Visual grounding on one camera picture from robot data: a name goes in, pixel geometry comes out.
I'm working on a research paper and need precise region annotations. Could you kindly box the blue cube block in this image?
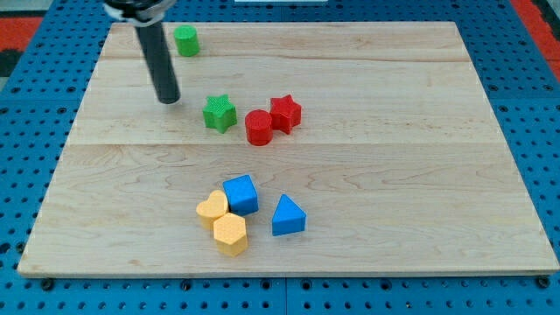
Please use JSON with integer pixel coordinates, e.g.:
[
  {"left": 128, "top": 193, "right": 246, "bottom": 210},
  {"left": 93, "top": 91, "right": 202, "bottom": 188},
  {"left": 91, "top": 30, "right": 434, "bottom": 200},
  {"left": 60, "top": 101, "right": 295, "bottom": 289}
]
[{"left": 222, "top": 174, "right": 259, "bottom": 216}]

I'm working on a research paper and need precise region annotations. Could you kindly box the green star block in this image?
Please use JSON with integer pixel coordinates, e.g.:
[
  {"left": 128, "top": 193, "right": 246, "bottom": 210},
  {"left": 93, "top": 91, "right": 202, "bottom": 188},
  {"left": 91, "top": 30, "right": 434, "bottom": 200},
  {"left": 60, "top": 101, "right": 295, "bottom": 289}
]
[{"left": 202, "top": 94, "right": 237, "bottom": 134}]

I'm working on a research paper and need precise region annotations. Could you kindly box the yellow heart block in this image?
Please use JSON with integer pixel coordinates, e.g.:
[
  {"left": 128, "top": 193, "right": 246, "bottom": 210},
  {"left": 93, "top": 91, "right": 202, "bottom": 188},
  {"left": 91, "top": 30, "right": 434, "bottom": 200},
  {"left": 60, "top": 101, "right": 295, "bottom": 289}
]
[{"left": 196, "top": 190, "right": 229, "bottom": 230}]

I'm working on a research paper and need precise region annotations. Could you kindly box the red star block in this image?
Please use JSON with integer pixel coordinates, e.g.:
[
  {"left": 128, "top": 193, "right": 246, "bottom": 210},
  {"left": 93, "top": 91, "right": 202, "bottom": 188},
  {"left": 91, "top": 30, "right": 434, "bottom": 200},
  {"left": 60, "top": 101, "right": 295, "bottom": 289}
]
[{"left": 269, "top": 94, "right": 302, "bottom": 135}]

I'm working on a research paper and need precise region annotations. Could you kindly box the green cylinder block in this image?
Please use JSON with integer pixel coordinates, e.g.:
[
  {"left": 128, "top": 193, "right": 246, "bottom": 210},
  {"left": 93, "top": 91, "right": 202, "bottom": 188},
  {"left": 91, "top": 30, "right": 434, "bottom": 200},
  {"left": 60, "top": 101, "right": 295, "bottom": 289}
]
[{"left": 173, "top": 24, "right": 200, "bottom": 57}]

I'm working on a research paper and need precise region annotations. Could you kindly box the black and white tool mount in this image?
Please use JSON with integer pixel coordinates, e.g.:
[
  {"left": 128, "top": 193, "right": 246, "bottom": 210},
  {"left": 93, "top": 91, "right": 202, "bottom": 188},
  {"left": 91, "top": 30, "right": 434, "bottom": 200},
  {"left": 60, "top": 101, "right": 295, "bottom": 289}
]
[{"left": 103, "top": 0, "right": 177, "bottom": 27}]

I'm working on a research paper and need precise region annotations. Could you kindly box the light wooden board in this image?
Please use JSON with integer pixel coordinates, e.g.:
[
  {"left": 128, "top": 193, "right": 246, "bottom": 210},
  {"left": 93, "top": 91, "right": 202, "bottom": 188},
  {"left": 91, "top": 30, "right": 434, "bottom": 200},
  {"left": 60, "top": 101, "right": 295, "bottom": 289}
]
[{"left": 17, "top": 22, "right": 559, "bottom": 278}]

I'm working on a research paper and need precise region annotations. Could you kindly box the red cylinder block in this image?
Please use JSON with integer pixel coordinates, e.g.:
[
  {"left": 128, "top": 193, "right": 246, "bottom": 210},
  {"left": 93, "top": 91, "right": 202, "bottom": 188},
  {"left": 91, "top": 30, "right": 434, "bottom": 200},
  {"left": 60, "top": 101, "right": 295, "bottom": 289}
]
[{"left": 245, "top": 109, "right": 273, "bottom": 146}]

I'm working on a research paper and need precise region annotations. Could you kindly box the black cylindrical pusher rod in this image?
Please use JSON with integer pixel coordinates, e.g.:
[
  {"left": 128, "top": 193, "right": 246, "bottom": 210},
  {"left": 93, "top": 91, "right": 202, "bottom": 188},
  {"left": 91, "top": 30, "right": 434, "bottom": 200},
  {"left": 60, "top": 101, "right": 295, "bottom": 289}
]
[{"left": 135, "top": 21, "right": 180, "bottom": 104}]

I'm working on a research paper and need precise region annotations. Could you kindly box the blue triangle block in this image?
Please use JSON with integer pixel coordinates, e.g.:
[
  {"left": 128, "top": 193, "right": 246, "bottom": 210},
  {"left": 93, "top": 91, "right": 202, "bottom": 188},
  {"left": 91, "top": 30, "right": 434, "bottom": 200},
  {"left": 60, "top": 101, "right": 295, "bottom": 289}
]
[{"left": 271, "top": 194, "right": 307, "bottom": 236}]

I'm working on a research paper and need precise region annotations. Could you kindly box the yellow hexagon block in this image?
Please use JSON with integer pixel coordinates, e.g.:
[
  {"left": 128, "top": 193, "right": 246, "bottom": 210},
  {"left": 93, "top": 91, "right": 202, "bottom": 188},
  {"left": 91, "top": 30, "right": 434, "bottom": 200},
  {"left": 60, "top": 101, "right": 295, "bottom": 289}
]
[{"left": 213, "top": 213, "right": 249, "bottom": 257}]

